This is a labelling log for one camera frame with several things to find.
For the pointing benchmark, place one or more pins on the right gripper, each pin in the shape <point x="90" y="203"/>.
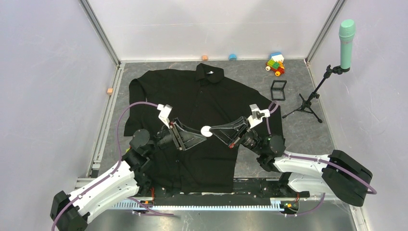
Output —
<point x="221" y="132"/>

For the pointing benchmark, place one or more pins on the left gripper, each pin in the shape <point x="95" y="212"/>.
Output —
<point x="198" y="137"/>

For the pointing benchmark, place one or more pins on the round silver brooch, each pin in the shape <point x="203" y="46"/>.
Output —
<point x="205" y="131"/>

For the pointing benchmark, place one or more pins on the black shirt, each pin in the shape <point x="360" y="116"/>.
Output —
<point x="200" y="97"/>

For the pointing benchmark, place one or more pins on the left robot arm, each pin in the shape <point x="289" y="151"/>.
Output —
<point x="74" y="211"/>

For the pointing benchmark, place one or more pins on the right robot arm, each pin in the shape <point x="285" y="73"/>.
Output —
<point x="337" y="173"/>

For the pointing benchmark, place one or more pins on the black brooch display box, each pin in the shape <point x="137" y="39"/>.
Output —
<point x="277" y="90"/>

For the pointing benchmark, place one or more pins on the blue cap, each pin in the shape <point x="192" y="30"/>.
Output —
<point x="232" y="57"/>

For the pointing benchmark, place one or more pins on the black tripod microphone stand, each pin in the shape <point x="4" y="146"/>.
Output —
<point x="305" y="107"/>

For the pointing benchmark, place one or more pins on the colourful toy block car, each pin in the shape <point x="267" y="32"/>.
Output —
<point x="275" y="64"/>

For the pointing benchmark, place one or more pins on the wooden cube at left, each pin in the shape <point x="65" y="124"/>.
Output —
<point x="110" y="91"/>

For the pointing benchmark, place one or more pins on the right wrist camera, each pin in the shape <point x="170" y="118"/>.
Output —
<point x="257" y="115"/>

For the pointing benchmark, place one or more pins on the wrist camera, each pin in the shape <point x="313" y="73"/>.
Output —
<point x="165" y="111"/>
<point x="257" y="115"/>

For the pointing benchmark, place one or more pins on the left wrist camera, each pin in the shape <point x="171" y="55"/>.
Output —
<point x="165" y="111"/>

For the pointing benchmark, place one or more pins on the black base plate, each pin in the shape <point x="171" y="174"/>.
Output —
<point x="245" y="191"/>

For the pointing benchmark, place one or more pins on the white toothed rail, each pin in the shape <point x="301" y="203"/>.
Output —
<point x="132" y="205"/>

